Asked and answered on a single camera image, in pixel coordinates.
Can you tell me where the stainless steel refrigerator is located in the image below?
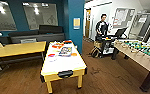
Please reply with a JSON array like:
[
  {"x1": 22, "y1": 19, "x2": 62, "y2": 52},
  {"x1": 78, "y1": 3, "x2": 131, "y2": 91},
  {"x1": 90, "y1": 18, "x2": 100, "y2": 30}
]
[{"x1": 128, "y1": 12, "x2": 150, "y2": 43}]

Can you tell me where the green foosball table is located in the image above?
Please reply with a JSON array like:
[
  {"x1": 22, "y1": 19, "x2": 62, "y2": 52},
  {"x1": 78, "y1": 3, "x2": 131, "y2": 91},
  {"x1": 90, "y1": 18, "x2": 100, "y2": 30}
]
[{"x1": 111, "y1": 38, "x2": 150, "y2": 93}]

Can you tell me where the yellow game table white top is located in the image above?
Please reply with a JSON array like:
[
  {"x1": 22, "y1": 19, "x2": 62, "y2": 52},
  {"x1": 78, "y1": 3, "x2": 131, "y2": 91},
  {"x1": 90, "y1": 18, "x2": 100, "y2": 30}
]
[{"x1": 39, "y1": 40, "x2": 88, "y2": 94}]

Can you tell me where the dark grey sofa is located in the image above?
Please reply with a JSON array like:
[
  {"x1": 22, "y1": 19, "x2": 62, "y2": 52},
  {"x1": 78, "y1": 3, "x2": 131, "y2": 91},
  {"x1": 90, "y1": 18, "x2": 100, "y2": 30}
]
[{"x1": 8, "y1": 24, "x2": 66, "y2": 45}]

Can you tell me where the person in dark shirt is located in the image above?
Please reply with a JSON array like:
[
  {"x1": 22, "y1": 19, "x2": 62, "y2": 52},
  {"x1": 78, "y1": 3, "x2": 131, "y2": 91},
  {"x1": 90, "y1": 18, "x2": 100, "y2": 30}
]
[{"x1": 94, "y1": 13, "x2": 111, "y2": 43}]

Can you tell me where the yellow wooden table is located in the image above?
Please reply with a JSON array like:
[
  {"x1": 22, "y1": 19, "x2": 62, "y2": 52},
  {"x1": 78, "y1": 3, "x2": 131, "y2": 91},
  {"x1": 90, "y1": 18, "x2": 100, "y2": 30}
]
[{"x1": 0, "y1": 40, "x2": 48, "y2": 80}]

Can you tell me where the blue colourful puzzle box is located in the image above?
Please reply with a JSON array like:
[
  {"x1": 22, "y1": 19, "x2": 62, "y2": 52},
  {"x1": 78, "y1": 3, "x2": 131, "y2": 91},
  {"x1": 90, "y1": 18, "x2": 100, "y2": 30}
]
[{"x1": 58, "y1": 46, "x2": 73, "y2": 57}]

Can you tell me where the orange plastic bowl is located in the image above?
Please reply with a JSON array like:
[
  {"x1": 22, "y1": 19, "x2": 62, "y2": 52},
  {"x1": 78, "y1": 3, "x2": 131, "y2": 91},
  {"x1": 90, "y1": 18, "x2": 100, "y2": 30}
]
[{"x1": 70, "y1": 52, "x2": 78, "y2": 58}]

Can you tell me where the grey bulletin board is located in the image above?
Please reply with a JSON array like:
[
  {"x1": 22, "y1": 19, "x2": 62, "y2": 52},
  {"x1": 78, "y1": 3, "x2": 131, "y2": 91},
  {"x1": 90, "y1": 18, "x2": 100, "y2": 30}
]
[{"x1": 112, "y1": 7, "x2": 136, "y2": 29}]

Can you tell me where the yellow wall sign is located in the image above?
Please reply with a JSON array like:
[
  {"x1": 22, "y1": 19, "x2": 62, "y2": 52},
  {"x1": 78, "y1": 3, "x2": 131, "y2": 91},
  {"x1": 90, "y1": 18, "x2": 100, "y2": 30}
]
[{"x1": 72, "y1": 17, "x2": 82, "y2": 31}]

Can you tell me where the brown wooden door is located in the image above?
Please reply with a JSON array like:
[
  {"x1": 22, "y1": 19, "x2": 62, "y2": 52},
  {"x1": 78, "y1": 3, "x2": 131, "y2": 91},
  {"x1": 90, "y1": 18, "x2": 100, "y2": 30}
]
[{"x1": 85, "y1": 9, "x2": 92, "y2": 39}]

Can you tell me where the black red flat case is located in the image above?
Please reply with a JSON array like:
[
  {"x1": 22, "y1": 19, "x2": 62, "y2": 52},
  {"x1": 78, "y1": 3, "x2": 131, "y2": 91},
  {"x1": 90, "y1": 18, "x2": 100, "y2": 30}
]
[{"x1": 63, "y1": 40, "x2": 73, "y2": 45}]

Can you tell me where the grey chair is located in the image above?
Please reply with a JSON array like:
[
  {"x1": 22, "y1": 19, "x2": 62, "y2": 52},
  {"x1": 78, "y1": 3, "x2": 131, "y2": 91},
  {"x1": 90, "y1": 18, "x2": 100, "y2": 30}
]
[{"x1": 20, "y1": 38, "x2": 37, "y2": 44}]

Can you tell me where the interior window grey blind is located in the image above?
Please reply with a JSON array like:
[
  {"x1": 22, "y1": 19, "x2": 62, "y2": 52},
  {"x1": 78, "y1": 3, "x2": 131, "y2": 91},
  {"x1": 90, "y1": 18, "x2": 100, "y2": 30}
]
[
  {"x1": 22, "y1": 2, "x2": 60, "y2": 31},
  {"x1": 0, "y1": 1, "x2": 18, "y2": 33}
]

